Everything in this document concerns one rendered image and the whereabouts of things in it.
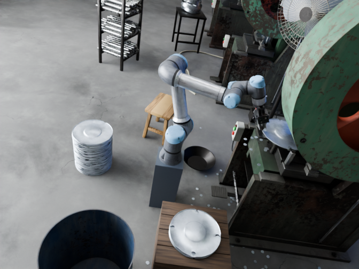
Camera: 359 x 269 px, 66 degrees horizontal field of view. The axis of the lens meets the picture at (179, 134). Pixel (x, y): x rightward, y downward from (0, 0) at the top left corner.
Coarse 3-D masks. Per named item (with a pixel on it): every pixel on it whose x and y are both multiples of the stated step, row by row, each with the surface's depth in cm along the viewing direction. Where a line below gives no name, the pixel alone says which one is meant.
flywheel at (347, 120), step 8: (352, 88) 102; (352, 96) 104; (344, 104) 106; (344, 120) 112; (352, 120) 111; (344, 128) 113; (352, 128) 113; (344, 136) 116; (352, 136) 116; (352, 144) 118
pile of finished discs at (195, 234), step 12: (180, 216) 158; (192, 216) 160; (204, 216) 161; (180, 228) 152; (192, 228) 153; (204, 228) 154; (216, 228) 156; (180, 240) 147; (192, 240) 148; (204, 240) 149; (216, 240) 151; (180, 252) 143; (192, 252) 144; (204, 252) 144
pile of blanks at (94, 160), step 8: (72, 136) 200; (112, 136) 213; (80, 144) 196; (104, 144) 201; (112, 144) 216; (80, 152) 202; (88, 152) 200; (96, 152) 201; (104, 152) 206; (112, 152) 223; (80, 160) 207; (88, 160) 205; (96, 160) 206; (104, 160) 212; (80, 168) 214; (88, 168) 211; (96, 168) 212; (104, 168) 217
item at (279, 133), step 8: (272, 120) 176; (280, 120) 178; (264, 128) 168; (272, 128) 169; (280, 128) 170; (288, 128) 172; (272, 136) 163; (280, 136) 163; (288, 136) 164; (280, 144) 158; (288, 144) 159
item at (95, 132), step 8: (88, 120) 215; (96, 120) 217; (80, 128) 207; (88, 128) 207; (96, 128) 209; (104, 128) 211; (80, 136) 200; (88, 136) 201; (96, 136) 203; (104, 136) 205; (88, 144) 195; (96, 144) 196
